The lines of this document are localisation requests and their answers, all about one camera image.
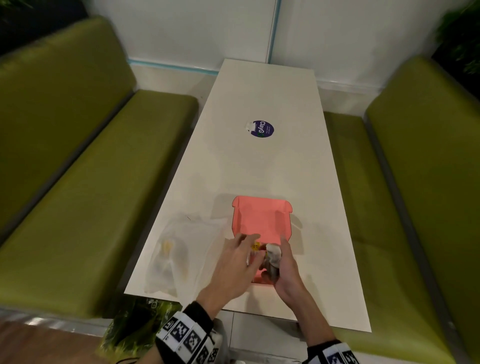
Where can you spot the green bench seat cushion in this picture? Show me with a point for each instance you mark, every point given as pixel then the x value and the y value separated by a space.
pixel 93 210
pixel 375 240

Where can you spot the dark green plant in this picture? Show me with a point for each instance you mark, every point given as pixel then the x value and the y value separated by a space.
pixel 461 41

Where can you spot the black wristband with marker tags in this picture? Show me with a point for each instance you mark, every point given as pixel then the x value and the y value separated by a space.
pixel 187 333
pixel 332 354

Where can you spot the round purple sticker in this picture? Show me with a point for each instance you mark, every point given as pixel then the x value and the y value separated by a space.
pixel 262 129

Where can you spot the green bench backrest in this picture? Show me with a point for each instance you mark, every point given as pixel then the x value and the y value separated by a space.
pixel 56 97
pixel 435 168

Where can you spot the person's left hand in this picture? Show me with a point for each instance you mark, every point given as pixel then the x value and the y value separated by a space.
pixel 230 270

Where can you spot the person's left forearm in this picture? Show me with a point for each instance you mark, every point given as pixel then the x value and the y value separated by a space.
pixel 210 304

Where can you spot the person's right forearm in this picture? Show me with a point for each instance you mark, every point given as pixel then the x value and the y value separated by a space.
pixel 313 322

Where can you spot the green leafy plant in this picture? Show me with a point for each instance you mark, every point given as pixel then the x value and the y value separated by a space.
pixel 138 326

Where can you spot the pink cardboard box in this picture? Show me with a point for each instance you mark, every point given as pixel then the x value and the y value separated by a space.
pixel 258 219

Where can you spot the person's right hand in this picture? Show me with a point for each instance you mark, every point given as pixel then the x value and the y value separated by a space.
pixel 288 275

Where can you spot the clear plastic bag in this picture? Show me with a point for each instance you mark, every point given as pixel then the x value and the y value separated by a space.
pixel 183 255

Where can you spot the white grey packet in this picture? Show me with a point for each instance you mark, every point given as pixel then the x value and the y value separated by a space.
pixel 273 257

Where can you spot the person's right thumb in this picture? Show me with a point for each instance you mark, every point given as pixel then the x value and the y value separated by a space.
pixel 286 251

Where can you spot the person's left thumb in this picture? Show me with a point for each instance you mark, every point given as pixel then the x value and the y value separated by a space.
pixel 259 259

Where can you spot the small yellow item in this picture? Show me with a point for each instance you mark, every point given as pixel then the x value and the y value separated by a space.
pixel 256 246

